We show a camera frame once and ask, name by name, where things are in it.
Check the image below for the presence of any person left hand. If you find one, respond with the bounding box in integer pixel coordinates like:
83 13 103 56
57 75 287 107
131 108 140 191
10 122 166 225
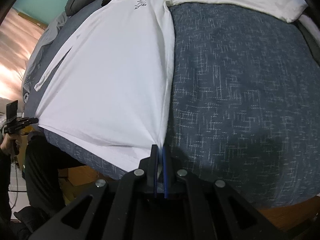
1 133 22 155

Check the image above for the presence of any blue patterned bed cover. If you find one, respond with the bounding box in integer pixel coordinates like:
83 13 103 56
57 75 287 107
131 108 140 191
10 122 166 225
25 3 319 207

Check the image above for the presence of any pink window curtain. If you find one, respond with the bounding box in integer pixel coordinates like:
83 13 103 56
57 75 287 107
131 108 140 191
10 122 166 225
0 8 47 101

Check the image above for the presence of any white long sleeve shirt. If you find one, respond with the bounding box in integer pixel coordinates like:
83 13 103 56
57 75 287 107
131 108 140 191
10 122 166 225
34 0 307 171

